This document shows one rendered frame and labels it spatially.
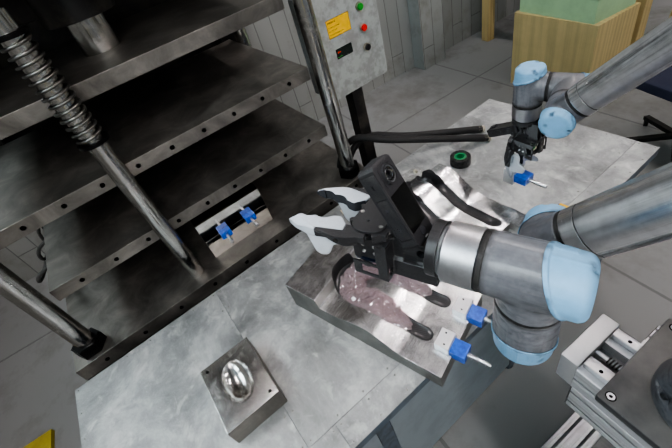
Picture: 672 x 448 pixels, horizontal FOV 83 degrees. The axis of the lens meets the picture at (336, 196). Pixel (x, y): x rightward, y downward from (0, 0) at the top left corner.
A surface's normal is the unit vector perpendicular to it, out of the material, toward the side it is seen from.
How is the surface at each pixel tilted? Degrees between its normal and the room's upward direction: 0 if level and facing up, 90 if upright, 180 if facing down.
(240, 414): 0
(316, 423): 0
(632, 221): 73
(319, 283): 0
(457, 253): 37
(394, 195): 60
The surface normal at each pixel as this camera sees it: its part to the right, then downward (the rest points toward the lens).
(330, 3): 0.58, 0.43
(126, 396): -0.24, -0.73
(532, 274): -0.50, -0.19
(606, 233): -0.78, 0.33
